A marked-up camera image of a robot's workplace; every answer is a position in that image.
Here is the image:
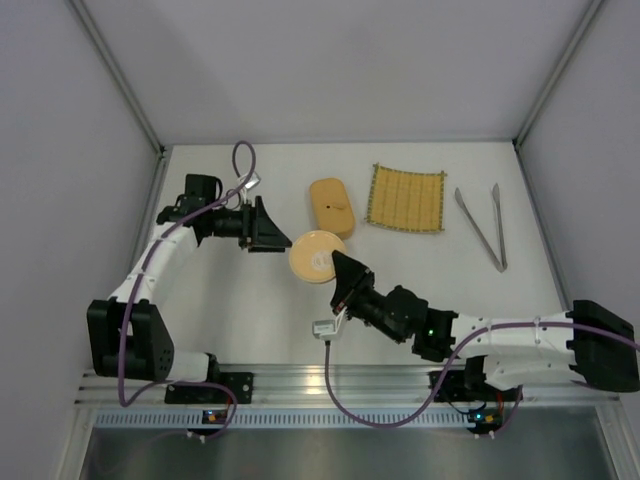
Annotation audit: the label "round wooden lid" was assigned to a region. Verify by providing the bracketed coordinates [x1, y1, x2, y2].
[289, 230, 347, 284]

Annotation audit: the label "orange oval lunch box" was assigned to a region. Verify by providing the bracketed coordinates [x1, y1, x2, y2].
[316, 215, 355, 240]

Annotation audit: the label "orange oval box lid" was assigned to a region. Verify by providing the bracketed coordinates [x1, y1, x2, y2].
[309, 177, 355, 221]

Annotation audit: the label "metal food tongs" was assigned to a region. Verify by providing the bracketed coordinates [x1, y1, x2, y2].
[453, 182, 510, 274]

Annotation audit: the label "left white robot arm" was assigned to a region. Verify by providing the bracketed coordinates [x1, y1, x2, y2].
[87, 174, 292, 383]

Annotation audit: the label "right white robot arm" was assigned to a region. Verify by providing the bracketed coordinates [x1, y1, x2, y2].
[330, 251, 639, 393]

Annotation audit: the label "bamboo mat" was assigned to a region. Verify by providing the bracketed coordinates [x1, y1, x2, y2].
[364, 163, 447, 234]

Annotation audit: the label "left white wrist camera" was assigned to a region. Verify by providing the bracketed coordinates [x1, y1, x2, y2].
[238, 172, 261, 190]

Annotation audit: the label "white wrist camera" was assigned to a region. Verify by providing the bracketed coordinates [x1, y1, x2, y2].
[312, 309, 348, 342]
[238, 172, 261, 190]

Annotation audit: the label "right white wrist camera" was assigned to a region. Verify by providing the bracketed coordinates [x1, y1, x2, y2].
[312, 309, 348, 342]

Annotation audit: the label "aluminium rail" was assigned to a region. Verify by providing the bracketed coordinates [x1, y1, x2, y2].
[74, 365, 620, 408]

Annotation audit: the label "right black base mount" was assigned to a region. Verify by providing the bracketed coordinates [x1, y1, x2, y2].
[435, 370, 518, 403]

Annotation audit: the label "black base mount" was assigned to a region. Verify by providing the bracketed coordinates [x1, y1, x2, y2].
[435, 370, 518, 403]
[164, 371, 254, 405]

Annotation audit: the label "perforated cable tray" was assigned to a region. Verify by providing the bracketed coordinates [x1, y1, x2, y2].
[94, 406, 499, 430]

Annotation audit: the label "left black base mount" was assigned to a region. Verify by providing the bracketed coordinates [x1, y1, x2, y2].
[164, 371, 254, 405]

